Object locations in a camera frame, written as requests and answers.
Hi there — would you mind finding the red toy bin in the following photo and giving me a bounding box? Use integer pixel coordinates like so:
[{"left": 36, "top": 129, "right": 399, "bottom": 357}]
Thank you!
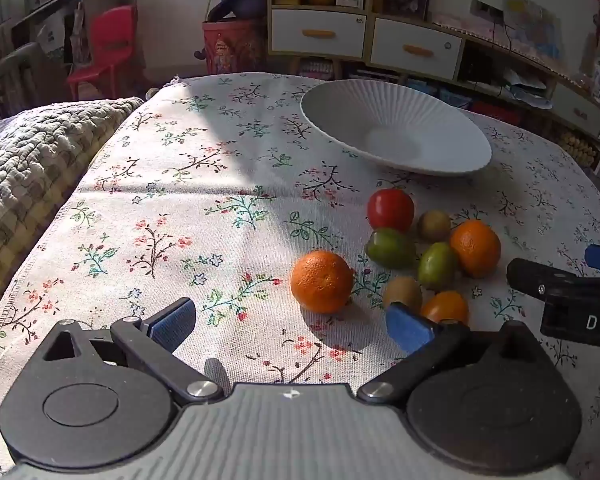
[{"left": 201, "top": 16, "right": 268, "bottom": 77}]

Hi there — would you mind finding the brown kiwi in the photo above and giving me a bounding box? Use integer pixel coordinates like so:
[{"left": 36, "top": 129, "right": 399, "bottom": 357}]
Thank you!
[
  {"left": 383, "top": 276, "right": 423, "bottom": 313},
  {"left": 418, "top": 210, "right": 452, "bottom": 242}
]

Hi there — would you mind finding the red tomato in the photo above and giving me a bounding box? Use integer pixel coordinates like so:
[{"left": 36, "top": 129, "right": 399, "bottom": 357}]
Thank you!
[{"left": 367, "top": 188, "right": 415, "bottom": 233}]

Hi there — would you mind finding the wooden bookshelf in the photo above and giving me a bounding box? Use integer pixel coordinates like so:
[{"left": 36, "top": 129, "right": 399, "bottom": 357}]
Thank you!
[{"left": 10, "top": 0, "right": 136, "bottom": 86}]

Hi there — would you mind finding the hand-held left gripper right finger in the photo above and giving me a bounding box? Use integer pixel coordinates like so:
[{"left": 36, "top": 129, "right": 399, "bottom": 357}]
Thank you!
[{"left": 357, "top": 302, "right": 548, "bottom": 403}]

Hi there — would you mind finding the floral tablecloth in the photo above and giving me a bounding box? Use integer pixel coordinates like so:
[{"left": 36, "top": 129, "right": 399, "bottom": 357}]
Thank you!
[{"left": 0, "top": 72, "right": 600, "bottom": 480}]

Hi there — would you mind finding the quilted checked blanket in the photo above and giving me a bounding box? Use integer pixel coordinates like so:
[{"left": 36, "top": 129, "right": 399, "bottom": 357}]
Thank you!
[{"left": 0, "top": 96, "right": 146, "bottom": 321}]

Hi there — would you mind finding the white drawer with orange handle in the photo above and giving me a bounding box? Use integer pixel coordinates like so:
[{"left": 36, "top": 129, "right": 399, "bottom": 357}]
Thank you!
[
  {"left": 271, "top": 8, "right": 367, "bottom": 58},
  {"left": 371, "top": 17, "right": 463, "bottom": 81}
]

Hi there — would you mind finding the long low wooden shelf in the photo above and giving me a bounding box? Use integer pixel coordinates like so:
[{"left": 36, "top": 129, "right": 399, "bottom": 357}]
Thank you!
[{"left": 430, "top": 15, "right": 600, "bottom": 181}]

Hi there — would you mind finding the red plastic chair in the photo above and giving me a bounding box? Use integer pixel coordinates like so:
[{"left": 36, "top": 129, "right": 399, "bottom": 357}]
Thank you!
[{"left": 67, "top": 5, "right": 138, "bottom": 101}]

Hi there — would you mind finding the white ribbed plate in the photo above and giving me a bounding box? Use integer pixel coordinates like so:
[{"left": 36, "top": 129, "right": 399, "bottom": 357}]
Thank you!
[{"left": 300, "top": 79, "right": 493, "bottom": 177}]

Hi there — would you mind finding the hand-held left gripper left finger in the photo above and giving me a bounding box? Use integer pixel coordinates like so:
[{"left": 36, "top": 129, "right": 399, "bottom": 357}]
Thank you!
[{"left": 42, "top": 297, "right": 226, "bottom": 406}]

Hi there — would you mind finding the colourful wall poster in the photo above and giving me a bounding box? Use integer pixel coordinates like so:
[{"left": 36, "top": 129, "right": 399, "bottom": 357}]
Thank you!
[{"left": 502, "top": 0, "right": 563, "bottom": 58}]

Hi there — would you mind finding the wooden cabinet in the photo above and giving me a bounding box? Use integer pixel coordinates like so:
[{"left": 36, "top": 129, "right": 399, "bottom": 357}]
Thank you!
[{"left": 267, "top": 0, "right": 466, "bottom": 81}]

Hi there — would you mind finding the green lime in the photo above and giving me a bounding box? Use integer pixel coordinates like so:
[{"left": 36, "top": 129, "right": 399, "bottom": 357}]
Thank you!
[
  {"left": 418, "top": 242, "right": 459, "bottom": 291},
  {"left": 365, "top": 228, "right": 417, "bottom": 269}
]

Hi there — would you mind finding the small smooth orange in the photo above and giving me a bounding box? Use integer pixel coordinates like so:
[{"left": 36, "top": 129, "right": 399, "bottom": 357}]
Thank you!
[{"left": 421, "top": 290, "right": 469, "bottom": 326}]

